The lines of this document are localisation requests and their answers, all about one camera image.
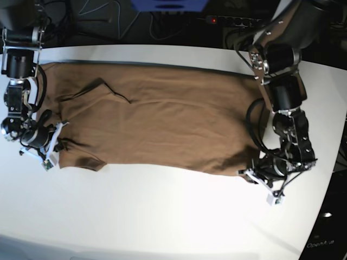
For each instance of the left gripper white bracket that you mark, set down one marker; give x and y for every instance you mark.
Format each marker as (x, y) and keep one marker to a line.
(266, 172)

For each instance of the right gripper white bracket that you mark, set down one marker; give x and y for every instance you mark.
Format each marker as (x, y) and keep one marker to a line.
(43, 144)

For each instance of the brown T-shirt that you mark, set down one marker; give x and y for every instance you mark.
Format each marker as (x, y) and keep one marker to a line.
(130, 114)

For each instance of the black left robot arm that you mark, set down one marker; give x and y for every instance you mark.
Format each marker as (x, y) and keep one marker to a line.
(274, 58)

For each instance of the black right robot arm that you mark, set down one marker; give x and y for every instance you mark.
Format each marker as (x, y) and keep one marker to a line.
(23, 27)

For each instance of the black power strip red light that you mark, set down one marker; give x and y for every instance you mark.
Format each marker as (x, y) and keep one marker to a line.
(230, 21)

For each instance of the blue box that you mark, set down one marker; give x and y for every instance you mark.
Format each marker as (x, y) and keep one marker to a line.
(169, 5)

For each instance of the black OpenArm base plate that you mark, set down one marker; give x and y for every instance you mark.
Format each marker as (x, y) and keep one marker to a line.
(328, 237)

